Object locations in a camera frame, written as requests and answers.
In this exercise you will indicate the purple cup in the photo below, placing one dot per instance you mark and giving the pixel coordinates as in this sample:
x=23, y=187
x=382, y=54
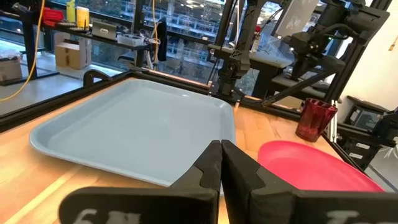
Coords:
x=314, y=121

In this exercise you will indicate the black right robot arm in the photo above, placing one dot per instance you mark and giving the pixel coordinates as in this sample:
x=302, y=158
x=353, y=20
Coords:
x=250, y=25

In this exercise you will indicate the blue plastic tray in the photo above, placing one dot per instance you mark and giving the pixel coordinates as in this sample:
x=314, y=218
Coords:
x=133, y=124

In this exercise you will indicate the cardboard box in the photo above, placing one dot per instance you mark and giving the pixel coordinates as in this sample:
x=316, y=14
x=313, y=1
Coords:
x=70, y=56
x=9, y=70

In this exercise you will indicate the clear plastic container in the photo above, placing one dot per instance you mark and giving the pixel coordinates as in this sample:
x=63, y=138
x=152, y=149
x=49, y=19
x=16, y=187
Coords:
x=130, y=40

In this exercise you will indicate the grey metal box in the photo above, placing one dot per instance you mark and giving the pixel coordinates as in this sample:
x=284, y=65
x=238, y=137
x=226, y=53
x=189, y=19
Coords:
x=104, y=30

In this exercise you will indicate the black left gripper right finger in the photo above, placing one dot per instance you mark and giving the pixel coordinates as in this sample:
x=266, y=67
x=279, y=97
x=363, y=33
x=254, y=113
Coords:
x=248, y=199

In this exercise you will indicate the black equipment cart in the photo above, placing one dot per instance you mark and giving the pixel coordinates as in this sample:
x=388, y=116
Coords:
x=360, y=118

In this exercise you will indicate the yellow-green bottle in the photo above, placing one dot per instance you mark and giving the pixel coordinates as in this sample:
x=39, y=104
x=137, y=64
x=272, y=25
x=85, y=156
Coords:
x=71, y=11

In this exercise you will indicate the yellow cup container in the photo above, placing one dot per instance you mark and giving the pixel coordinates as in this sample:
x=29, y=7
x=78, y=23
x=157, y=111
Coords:
x=82, y=17

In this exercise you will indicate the red box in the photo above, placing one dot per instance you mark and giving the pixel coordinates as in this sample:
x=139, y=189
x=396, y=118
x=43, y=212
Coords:
x=53, y=15

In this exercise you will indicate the grey top table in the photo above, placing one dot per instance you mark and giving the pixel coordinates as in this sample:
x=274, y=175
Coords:
x=270, y=60

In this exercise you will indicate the pink plastic plate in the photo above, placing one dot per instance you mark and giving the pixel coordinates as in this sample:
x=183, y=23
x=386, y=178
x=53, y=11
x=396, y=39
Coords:
x=304, y=168

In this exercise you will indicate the black workbench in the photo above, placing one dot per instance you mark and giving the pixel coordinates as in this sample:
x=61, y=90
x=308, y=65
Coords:
x=29, y=46

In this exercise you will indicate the white panel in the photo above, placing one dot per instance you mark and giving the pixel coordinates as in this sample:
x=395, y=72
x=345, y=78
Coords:
x=295, y=15

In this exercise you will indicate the black curved clamp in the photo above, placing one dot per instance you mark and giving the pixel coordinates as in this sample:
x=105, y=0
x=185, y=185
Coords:
x=93, y=74

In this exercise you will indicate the black hanging cloth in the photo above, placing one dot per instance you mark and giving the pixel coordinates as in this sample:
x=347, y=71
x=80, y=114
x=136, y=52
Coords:
x=161, y=40

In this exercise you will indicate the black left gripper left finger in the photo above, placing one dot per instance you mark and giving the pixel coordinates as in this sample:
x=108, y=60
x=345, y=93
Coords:
x=192, y=199

